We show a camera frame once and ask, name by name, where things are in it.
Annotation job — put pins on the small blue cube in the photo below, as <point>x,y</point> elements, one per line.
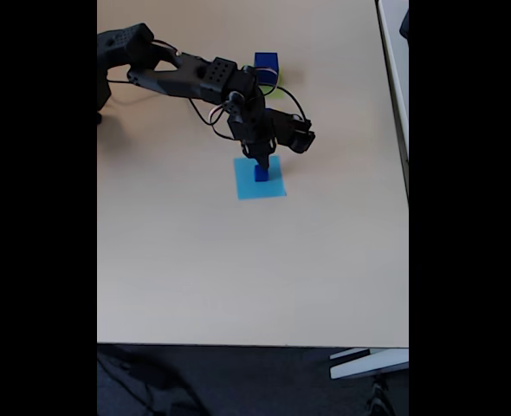
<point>260,175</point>

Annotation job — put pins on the largest blue cube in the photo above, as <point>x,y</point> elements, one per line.
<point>268,65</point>

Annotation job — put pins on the light blue paper square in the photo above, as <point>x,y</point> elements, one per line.
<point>242,186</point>

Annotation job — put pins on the green paper square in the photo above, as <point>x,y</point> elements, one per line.
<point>279,92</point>

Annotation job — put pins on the white side table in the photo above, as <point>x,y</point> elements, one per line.
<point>396,65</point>

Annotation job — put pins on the dark chair part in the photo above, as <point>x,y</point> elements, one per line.
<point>405,26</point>

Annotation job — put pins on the white table foot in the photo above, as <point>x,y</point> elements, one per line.
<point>368,366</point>

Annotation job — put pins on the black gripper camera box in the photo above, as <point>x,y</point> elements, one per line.
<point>296,132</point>

